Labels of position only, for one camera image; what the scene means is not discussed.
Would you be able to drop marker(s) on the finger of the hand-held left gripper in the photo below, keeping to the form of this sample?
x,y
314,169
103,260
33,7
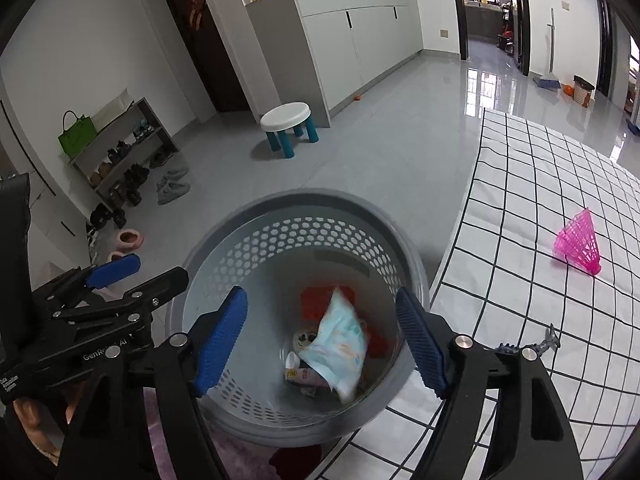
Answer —
x,y
165,282
115,267

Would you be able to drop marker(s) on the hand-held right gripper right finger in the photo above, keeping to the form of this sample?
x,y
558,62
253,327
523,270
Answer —
x,y
420,340

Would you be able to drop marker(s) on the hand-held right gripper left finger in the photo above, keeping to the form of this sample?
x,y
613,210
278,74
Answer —
x,y
222,340

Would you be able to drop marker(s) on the white and blue packet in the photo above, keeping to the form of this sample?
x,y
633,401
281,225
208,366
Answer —
x,y
340,340

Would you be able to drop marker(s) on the pink wrapper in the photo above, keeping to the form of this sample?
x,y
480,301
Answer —
x,y
305,376

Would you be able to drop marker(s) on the red plastic bag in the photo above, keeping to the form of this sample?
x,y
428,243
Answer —
x,y
315,305

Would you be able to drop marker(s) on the grey perforated basket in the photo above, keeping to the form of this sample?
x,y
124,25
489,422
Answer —
x,y
300,240

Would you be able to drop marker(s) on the person's left hand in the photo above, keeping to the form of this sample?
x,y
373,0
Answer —
x,y
30,415

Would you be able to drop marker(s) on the pink slipper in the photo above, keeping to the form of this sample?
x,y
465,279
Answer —
x,y
129,238
117,256

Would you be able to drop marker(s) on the grey shoe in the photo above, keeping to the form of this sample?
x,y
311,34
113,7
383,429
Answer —
x,y
174,192
174,175

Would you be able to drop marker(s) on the group of dark shoes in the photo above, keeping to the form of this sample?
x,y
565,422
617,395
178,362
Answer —
x,y
132,177

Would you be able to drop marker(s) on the purple rug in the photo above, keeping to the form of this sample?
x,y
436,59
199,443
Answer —
x,y
240,460

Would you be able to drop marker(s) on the black toy figure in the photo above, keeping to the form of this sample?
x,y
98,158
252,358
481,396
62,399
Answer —
x,y
550,337

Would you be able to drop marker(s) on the green handbag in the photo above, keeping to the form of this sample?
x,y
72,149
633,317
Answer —
x,y
77,137

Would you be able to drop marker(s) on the dark red cloth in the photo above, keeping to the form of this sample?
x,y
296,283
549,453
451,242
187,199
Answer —
x,y
295,460

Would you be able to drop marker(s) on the grey shoe rack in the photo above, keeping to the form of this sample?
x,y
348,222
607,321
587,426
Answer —
x,y
150,115

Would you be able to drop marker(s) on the pink shuttlecock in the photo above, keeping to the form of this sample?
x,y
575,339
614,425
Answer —
x,y
580,245

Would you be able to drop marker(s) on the black-checked white bed sheet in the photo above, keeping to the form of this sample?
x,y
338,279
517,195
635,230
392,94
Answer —
x,y
525,185

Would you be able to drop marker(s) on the white stool with teal legs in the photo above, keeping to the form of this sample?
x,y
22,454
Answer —
x,y
285,115

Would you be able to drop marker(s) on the dark wooden door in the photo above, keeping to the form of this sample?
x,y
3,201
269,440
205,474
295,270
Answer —
x,y
200,35

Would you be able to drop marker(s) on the broom and dustpan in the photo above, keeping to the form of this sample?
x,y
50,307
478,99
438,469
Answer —
x,y
549,82

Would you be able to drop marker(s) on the grey sideboard cabinet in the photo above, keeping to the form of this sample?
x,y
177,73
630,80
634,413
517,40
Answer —
x,y
340,45

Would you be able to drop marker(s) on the wicker bin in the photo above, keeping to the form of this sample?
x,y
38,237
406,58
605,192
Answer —
x,y
583,92

